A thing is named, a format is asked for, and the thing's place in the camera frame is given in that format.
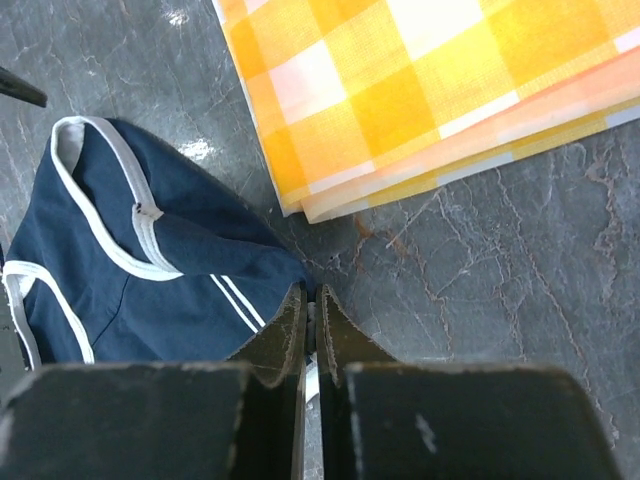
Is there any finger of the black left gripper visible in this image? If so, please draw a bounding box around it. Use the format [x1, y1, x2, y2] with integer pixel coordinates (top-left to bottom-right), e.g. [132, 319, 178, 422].
[0, 67, 48, 108]

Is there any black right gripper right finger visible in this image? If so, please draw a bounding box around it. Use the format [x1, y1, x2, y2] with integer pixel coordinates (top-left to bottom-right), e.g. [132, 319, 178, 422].
[315, 286, 620, 479]

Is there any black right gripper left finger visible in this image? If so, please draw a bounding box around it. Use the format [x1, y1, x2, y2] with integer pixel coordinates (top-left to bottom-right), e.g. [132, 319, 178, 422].
[1, 285, 307, 479]

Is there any navy blue white-trimmed underwear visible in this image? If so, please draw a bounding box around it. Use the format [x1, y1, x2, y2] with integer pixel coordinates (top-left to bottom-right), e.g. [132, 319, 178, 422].
[2, 116, 316, 370]

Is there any yellow checkered cloth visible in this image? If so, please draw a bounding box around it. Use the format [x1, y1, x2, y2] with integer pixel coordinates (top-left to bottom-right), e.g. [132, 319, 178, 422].
[214, 1, 639, 223]

